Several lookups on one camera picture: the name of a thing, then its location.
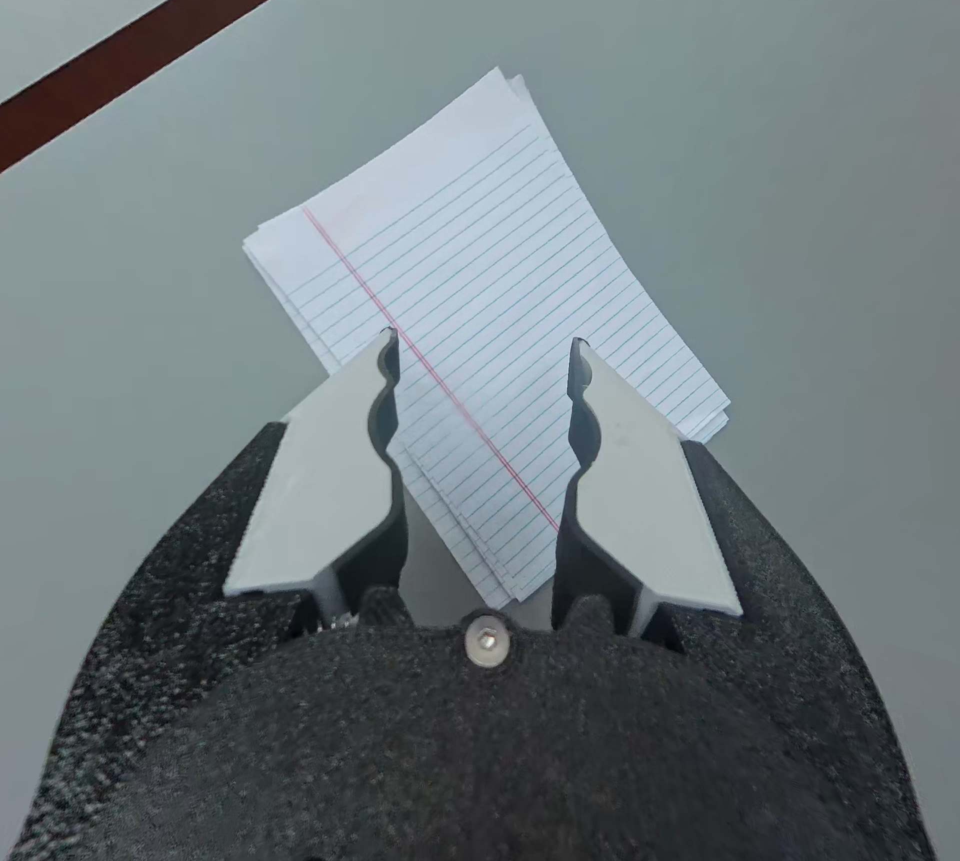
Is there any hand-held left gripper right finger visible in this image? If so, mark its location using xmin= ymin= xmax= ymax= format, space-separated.
xmin=552 ymin=336 xmax=744 ymax=642

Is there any stack of lined paper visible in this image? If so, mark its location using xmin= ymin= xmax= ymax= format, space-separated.
xmin=241 ymin=66 xmax=733 ymax=610

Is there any grey desk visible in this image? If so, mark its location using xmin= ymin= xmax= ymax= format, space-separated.
xmin=0 ymin=0 xmax=960 ymax=843

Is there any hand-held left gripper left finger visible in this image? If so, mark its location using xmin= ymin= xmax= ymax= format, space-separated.
xmin=222 ymin=327 xmax=411 ymax=632

